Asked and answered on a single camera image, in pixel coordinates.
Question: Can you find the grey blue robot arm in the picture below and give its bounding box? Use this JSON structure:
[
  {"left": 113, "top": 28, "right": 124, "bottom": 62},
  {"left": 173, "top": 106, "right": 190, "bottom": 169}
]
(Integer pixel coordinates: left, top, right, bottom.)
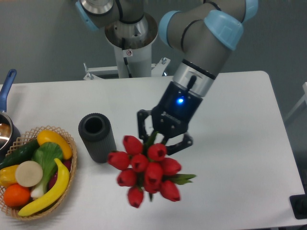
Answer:
[{"left": 75, "top": 0, "right": 258, "bottom": 155}]

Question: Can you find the green bok choy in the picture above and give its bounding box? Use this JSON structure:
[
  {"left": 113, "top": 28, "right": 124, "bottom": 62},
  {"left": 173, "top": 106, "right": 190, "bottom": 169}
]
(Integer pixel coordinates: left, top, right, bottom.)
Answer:
[{"left": 31, "top": 142, "right": 63, "bottom": 199}]

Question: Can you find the yellow banana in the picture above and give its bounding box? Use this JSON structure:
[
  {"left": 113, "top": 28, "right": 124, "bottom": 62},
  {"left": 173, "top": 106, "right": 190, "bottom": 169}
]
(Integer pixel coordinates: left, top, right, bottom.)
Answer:
[{"left": 18, "top": 158, "right": 70, "bottom": 217}]

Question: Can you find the blue handled saucepan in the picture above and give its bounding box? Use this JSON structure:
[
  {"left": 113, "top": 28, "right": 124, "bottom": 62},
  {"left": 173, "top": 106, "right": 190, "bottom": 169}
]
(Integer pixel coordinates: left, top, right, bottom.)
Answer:
[{"left": 0, "top": 69, "right": 20, "bottom": 162}]

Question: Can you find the dark red vegetable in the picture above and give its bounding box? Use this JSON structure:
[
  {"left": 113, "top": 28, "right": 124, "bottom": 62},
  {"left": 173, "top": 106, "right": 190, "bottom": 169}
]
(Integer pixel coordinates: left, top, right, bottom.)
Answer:
[{"left": 48, "top": 160, "right": 71, "bottom": 190}]

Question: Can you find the green cucumber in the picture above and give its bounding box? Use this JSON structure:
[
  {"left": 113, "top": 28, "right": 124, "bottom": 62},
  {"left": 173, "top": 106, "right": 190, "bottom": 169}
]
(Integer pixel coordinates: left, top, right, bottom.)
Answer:
[{"left": 0, "top": 139, "right": 39, "bottom": 169}]

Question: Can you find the black device at edge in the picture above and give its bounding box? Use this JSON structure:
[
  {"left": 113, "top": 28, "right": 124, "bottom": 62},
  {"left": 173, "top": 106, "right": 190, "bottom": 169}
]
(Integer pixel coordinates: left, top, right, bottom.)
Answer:
[{"left": 289, "top": 194, "right": 307, "bottom": 219}]

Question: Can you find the dark grey ribbed vase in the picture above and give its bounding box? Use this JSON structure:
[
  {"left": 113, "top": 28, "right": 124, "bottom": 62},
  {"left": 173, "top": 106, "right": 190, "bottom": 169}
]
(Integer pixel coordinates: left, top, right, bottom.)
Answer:
[{"left": 78, "top": 113, "right": 117, "bottom": 163}]

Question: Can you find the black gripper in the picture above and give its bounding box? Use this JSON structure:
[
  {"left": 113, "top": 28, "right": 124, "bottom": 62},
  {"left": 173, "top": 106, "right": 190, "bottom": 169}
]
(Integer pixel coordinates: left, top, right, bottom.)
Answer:
[{"left": 137, "top": 81, "right": 202, "bottom": 155}]

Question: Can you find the beige round disc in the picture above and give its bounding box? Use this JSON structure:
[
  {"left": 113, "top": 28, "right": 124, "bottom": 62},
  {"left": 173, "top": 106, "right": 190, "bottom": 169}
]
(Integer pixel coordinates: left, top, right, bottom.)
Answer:
[{"left": 15, "top": 161, "right": 43, "bottom": 187}]

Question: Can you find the white frame at right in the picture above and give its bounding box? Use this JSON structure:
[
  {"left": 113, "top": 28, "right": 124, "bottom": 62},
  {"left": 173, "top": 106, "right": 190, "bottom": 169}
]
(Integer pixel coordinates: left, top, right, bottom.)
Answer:
[{"left": 284, "top": 82, "right": 307, "bottom": 126}]

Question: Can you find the woven wicker basket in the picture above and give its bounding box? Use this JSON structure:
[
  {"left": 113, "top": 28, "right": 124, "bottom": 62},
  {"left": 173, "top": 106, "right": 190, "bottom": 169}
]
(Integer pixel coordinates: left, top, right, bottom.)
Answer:
[{"left": 0, "top": 126, "right": 77, "bottom": 221}]

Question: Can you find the yellow bell pepper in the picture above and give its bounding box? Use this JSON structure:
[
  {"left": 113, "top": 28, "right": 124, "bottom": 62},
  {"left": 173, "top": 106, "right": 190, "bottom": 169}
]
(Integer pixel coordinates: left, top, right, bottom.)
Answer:
[{"left": 0, "top": 165, "right": 19, "bottom": 187}]

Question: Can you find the red tulip bouquet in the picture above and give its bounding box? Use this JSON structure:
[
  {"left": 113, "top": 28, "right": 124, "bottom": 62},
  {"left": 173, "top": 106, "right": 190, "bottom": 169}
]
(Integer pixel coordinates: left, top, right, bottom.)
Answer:
[{"left": 107, "top": 132, "right": 196, "bottom": 208}]

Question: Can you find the orange fruit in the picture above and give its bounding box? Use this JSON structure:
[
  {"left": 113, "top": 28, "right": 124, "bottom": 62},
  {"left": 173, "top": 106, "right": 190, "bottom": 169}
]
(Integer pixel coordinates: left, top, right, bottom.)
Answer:
[{"left": 3, "top": 184, "right": 30, "bottom": 207}]

